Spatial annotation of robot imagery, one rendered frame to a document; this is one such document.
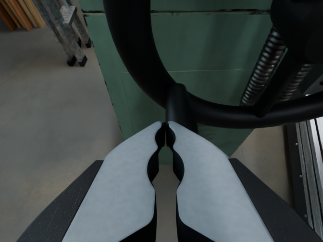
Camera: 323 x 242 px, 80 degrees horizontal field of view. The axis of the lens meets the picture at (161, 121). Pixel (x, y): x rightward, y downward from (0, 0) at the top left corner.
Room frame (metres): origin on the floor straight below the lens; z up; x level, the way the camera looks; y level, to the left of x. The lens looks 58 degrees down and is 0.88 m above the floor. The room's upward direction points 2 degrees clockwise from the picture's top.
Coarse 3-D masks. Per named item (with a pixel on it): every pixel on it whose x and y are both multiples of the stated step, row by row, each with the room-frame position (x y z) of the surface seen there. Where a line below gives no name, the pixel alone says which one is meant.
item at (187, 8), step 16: (80, 0) 0.29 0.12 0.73; (96, 0) 0.29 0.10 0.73; (160, 0) 0.30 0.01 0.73; (176, 0) 0.30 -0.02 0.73; (192, 0) 0.30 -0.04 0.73; (208, 0) 0.30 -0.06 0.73; (224, 0) 0.31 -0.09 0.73; (240, 0) 0.31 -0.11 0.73; (256, 0) 0.31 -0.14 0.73; (272, 0) 0.31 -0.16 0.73
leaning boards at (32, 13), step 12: (0, 0) 1.30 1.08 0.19; (12, 0) 1.29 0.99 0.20; (24, 0) 1.31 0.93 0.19; (0, 12) 1.26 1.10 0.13; (12, 12) 1.32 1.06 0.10; (24, 12) 1.33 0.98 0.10; (36, 12) 1.33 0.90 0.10; (12, 24) 1.29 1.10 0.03; (24, 24) 1.27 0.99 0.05; (36, 24) 1.32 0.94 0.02
